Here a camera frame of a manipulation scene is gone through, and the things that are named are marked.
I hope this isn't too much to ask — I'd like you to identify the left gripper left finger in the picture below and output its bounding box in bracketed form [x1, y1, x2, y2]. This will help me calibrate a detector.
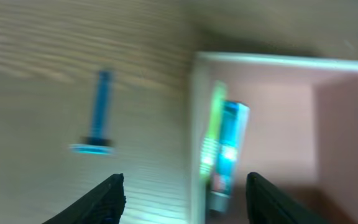
[43, 174, 126, 224]

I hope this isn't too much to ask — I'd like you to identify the toothpaste tube white teal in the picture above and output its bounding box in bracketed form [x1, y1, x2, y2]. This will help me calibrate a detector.
[208, 101, 250, 213]

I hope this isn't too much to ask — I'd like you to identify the blue disposable razor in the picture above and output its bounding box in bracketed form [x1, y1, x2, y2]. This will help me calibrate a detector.
[70, 70, 114, 155]

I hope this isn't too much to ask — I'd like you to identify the green white toothbrush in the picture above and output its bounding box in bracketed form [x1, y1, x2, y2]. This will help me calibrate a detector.
[200, 81, 226, 179]

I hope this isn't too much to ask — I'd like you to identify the white cardboard box pink inside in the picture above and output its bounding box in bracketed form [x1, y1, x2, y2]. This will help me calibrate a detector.
[189, 52, 358, 223]

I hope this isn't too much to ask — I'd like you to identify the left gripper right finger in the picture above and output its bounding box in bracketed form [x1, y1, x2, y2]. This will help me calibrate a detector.
[246, 172, 328, 224]

